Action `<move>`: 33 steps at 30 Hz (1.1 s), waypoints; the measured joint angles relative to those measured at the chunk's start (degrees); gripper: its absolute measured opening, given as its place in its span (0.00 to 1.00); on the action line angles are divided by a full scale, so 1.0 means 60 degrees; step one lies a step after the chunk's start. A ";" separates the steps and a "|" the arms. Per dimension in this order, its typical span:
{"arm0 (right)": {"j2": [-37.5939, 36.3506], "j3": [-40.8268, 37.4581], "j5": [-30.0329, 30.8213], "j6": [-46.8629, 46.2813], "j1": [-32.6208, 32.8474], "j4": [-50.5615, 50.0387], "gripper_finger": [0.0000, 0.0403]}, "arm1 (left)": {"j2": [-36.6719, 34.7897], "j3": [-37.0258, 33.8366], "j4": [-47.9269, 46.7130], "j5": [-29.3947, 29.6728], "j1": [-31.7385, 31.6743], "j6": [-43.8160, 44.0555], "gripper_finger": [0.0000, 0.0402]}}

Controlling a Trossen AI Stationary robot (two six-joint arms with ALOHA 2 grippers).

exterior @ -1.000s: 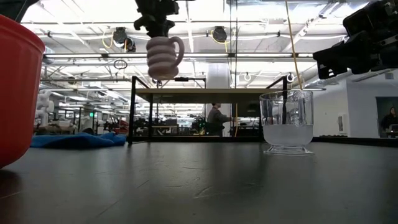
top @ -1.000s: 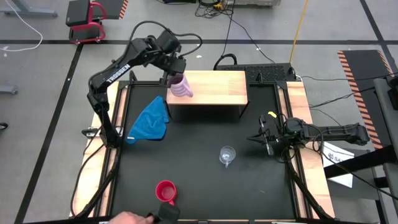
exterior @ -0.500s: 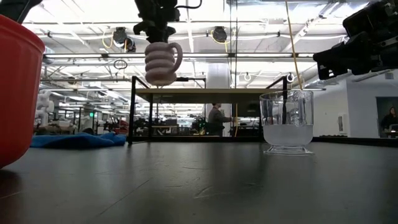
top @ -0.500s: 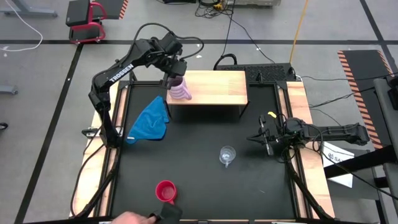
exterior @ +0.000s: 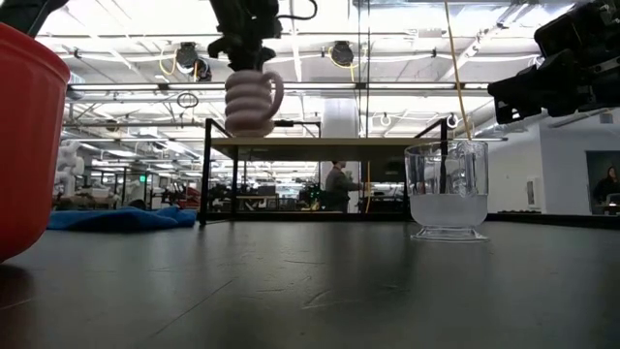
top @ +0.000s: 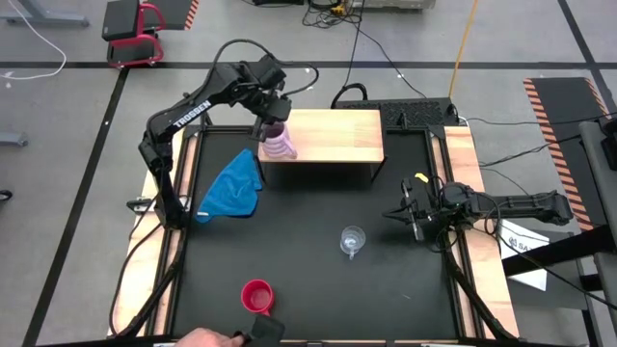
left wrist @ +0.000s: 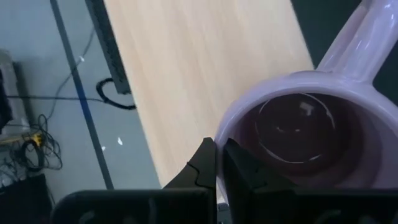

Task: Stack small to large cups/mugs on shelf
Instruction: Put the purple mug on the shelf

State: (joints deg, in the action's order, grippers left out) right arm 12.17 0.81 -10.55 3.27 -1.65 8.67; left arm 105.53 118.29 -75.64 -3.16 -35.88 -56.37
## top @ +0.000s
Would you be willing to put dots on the clear plastic mug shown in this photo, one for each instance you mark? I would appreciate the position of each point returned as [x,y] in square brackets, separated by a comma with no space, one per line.
[353,238]

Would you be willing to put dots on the wooden shelf with black legs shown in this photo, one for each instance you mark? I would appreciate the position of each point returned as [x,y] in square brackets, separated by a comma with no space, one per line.
[356,140]

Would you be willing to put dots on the red and black step stool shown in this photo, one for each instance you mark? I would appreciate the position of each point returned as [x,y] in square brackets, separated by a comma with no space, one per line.
[120,19]

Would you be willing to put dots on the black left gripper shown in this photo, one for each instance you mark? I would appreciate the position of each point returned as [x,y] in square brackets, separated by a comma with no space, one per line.
[272,108]

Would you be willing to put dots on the light wood side panel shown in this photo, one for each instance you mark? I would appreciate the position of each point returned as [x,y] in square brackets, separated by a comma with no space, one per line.
[463,154]
[137,289]

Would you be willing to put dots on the blue cloth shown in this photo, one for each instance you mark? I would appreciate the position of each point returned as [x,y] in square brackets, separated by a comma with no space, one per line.
[233,188]

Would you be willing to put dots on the black beam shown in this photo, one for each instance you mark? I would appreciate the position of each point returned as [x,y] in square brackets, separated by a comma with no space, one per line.
[554,253]

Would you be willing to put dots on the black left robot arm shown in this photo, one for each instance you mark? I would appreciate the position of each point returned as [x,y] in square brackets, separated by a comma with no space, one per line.
[190,114]

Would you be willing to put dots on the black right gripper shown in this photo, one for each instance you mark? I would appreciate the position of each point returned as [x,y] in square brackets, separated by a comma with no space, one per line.
[431,207]

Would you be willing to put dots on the yellow tag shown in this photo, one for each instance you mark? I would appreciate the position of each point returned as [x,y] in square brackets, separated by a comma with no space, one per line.
[421,178]

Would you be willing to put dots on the pink collapsible silicone cup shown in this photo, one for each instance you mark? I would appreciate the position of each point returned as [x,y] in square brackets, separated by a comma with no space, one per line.
[282,147]

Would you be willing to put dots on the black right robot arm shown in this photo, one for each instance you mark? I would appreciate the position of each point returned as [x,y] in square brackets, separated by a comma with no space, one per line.
[520,205]

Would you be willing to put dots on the black perforated case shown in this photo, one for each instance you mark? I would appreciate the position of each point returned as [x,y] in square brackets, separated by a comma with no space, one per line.
[419,113]

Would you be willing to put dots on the small black floor object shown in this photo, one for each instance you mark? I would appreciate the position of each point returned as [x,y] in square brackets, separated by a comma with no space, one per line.
[5,195]

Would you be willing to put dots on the white paper sign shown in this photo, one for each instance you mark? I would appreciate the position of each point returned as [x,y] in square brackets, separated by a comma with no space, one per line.
[518,243]

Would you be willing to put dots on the person's hand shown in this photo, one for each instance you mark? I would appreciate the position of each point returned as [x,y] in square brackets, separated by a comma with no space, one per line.
[207,338]

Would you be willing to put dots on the red plastic mug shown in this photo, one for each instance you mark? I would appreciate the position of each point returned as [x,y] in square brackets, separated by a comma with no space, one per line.
[258,296]

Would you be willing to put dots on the silver box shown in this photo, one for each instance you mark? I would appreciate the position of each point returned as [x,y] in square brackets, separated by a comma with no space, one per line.
[395,4]

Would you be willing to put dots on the hazard striped black mat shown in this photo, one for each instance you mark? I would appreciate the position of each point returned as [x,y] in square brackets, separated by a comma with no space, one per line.
[176,12]
[564,106]

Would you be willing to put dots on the black table frame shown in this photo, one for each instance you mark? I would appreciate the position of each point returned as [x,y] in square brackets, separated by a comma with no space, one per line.
[231,129]

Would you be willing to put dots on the black and silver clamp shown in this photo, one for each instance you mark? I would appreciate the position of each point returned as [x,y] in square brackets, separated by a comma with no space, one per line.
[140,205]

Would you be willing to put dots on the grey table leg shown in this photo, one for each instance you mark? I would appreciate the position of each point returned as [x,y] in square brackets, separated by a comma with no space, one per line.
[48,20]

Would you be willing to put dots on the grey metal foot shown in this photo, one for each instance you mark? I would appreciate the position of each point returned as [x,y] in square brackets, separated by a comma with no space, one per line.
[12,140]

